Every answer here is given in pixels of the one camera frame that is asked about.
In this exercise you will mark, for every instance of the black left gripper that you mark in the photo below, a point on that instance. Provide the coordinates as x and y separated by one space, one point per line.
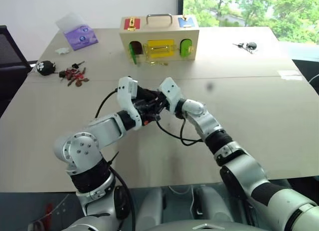
149 115

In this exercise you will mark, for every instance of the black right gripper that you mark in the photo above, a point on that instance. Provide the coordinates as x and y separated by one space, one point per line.
163 105

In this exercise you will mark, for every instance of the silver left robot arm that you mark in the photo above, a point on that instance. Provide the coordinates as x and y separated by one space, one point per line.
104 127

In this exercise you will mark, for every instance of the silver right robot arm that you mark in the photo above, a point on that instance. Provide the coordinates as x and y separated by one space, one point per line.
239 163

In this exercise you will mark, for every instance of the black pouch with white print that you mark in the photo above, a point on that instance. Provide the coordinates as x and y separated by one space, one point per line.
45 69

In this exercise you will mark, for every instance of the gold keys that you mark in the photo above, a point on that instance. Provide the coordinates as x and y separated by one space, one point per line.
157 64

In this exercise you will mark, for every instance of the open green box door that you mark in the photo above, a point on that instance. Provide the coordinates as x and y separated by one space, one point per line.
132 54

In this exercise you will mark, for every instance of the yellow box door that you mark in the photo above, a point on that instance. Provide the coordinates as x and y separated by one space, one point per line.
160 49

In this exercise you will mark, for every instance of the closed green box door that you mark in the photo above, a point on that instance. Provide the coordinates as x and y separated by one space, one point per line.
185 48

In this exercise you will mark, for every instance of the wooden lock box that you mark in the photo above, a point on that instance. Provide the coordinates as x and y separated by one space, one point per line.
159 32

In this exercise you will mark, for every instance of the red key bundle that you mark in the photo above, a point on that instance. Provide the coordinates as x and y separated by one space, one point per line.
74 76

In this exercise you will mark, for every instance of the red box door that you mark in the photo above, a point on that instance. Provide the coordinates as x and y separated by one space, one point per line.
132 23

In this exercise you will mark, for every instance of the black-headed key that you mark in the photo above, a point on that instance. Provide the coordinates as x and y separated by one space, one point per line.
76 65

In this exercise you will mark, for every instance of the blue box door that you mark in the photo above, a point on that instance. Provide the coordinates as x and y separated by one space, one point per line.
185 22

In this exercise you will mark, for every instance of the purple tissue pack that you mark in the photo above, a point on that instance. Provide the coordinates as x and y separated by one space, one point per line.
79 39

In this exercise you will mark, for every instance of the crumpled white tissue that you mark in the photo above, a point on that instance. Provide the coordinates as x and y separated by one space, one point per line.
62 50

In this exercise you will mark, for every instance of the grey rounded robot leg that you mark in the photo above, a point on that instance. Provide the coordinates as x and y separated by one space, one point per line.
214 203
149 203

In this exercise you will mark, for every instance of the silver robot torso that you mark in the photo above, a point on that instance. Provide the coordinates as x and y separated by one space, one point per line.
174 224

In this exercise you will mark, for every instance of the window with trees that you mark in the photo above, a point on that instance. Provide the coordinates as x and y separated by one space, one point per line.
249 14

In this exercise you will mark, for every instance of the clear tape strip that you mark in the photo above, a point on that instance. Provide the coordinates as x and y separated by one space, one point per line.
290 74

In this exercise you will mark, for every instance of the black office chair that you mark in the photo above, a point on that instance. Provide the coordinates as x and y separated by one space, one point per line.
10 64

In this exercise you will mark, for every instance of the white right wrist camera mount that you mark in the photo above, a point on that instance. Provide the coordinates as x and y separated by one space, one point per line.
170 90

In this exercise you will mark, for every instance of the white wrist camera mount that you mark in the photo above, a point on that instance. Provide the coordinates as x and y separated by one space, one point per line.
170 90
124 92

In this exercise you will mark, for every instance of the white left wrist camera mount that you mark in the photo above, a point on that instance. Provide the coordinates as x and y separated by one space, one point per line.
124 92

